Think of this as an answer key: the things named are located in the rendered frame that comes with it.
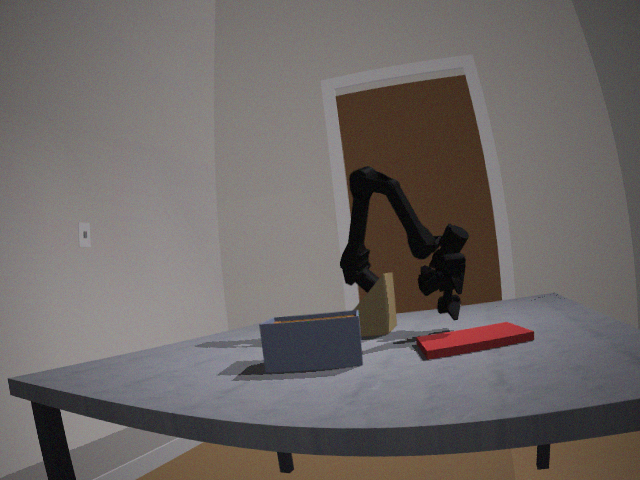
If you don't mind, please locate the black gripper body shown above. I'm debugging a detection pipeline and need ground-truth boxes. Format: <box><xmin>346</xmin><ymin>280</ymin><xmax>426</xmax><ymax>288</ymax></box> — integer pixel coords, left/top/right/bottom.
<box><xmin>436</xmin><ymin>253</ymin><xmax>466</xmax><ymax>314</ymax></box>

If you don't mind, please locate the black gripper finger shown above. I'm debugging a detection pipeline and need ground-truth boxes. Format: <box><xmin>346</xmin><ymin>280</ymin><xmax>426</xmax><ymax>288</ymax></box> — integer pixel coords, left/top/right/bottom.
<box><xmin>442</xmin><ymin>263</ymin><xmax>466</xmax><ymax>294</ymax></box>
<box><xmin>439</xmin><ymin>301</ymin><xmax>461</xmax><ymax>320</ymax></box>

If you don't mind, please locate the red box lid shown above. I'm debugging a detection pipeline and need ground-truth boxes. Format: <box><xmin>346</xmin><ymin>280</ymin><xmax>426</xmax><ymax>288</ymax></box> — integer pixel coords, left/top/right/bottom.
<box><xmin>416</xmin><ymin>322</ymin><xmax>535</xmax><ymax>359</ymax></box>

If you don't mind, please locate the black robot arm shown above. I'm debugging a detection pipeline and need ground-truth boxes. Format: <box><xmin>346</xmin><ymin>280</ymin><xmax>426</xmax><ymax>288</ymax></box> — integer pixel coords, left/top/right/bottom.
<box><xmin>340</xmin><ymin>166</ymin><xmax>469</xmax><ymax>296</ymax></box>

